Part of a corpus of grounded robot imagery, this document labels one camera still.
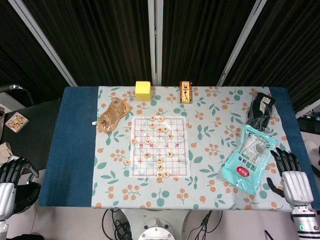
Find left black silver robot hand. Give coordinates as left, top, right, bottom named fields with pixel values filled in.
left=0, top=156, right=40, bottom=222

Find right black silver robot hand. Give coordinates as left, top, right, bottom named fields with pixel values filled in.
left=266, top=147, right=315, bottom=207

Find grey round robot base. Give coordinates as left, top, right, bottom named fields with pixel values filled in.
left=137, top=217, right=176, bottom=240

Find small box of chess pieces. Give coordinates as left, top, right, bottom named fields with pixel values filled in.
left=4, top=111, right=30, bottom=133

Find paper Chinese chess board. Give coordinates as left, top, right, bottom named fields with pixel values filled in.
left=130, top=115, right=191, bottom=178

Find brown cardboard box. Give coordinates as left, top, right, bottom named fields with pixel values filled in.
left=0, top=141, right=20, bottom=163

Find teal cloth package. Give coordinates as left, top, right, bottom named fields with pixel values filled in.
left=221, top=124, right=279, bottom=196

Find blue table cover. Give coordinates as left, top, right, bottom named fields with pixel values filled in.
left=37, top=86, right=313, bottom=208

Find black gloves in plastic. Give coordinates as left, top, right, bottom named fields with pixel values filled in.
left=246, top=91, right=276, bottom=132

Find floral patterned tablecloth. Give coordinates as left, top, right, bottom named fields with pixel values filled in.
left=91, top=86, right=312, bottom=211

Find brown liquid refill pouch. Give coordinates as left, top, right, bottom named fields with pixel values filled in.
left=91, top=97, right=133, bottom=134

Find red yellow portrait box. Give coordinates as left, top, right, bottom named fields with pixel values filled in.
left=177, top=80, right=194, bottom=105

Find yellow cube block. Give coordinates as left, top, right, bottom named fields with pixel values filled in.
left=134, top=80, right=152, bottom=102

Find black cable bundle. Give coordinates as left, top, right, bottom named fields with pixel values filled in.
left=192, top=209, right=224, bottom=240
left=101, top=208, right=133, bottom=240

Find white partition frame post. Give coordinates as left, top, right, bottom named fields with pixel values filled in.
left=147, top=0, right=164, bottom=86
left=216, top=0, right=268, bottom=87
left=8, top=0, right=78, bottom=87

